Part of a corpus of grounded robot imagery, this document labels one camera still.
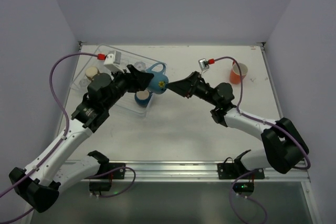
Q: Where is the tall clear glass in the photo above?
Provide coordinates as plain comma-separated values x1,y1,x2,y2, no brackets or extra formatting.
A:
133,61,146,71

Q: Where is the dark blue cup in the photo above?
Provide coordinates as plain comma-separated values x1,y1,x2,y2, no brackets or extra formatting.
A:
134,90,152,107

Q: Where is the light blue flower mug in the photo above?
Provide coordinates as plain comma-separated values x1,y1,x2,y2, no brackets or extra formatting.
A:
145,62,169,94

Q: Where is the cream ceramic cup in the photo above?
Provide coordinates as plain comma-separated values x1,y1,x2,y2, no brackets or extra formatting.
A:
85,67,100,81

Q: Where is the orange mug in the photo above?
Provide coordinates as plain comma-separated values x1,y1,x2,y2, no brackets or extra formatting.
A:
229,62,248,84

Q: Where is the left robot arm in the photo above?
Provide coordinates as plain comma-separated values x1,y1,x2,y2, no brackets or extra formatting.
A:
9,65,154,212

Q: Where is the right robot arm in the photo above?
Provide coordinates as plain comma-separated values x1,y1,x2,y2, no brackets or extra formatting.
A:
166,71,309,174

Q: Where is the left black controller box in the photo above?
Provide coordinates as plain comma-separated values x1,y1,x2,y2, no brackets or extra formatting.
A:
89,182,112,194

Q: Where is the black controller box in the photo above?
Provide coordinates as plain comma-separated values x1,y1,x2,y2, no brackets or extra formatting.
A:
232,182,255,196
89,182,112,194

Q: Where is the right black controller box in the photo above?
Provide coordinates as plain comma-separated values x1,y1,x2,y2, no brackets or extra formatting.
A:
232,182,255,196

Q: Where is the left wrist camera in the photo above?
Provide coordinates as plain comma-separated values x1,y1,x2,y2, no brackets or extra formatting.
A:
103,50,123,73

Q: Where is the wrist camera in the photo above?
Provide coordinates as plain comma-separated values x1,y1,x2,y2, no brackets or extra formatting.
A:
198,58,209,72
103,50,123,73

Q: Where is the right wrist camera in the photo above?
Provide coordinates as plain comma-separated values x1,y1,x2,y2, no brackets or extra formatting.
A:
198,58,209,72

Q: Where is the white wire dish rack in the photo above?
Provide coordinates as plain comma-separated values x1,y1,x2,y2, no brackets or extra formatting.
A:
70,45,169,116

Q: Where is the aluminium mounting rail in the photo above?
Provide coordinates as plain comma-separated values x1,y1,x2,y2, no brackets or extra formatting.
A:
62,158,312,183

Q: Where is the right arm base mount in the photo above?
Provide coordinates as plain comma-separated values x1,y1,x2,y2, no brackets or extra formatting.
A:
217,157,249,180

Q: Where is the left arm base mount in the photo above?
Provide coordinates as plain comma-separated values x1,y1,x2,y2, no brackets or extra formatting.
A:
89,162,126,180

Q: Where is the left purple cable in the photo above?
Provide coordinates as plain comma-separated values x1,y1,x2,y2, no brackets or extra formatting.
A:
0,52,106,222

